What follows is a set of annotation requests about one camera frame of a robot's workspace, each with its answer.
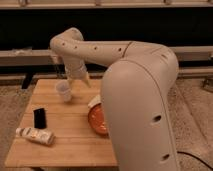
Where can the white napkin piece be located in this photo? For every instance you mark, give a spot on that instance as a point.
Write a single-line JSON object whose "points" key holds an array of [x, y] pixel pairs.
{"points": [[94, 101]]}

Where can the black rectangular box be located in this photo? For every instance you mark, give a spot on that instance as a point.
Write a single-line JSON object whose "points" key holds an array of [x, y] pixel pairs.
{"points": [[40, 118]]}

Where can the white lying bottle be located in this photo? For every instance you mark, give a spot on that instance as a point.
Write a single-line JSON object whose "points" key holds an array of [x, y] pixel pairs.
{"points": [[36, 135]]}

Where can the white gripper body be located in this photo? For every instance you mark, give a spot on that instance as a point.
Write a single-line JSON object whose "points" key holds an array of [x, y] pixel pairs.
{"points": [[79, 73]]}

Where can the wooden table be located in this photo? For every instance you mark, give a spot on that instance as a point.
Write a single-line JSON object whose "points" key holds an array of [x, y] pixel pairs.
{"points": [[75, 144]]}

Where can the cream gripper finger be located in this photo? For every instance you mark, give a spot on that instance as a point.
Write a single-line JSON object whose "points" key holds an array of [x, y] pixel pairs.
{"points": [[86, 80]]}

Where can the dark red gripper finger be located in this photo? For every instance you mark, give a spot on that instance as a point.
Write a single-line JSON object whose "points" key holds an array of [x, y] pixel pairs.
{"points": [[70, 82]]}

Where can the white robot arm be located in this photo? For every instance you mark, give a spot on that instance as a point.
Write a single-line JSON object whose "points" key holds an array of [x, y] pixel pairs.
{"points": [[133, 92]]}

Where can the clear plastic cup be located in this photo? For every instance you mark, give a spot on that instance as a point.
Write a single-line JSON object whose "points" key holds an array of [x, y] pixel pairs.
{"points": [[63, 89]]}

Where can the orange bowl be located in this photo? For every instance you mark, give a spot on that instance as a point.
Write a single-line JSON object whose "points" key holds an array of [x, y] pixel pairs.
{"points": [[96, 120]]}

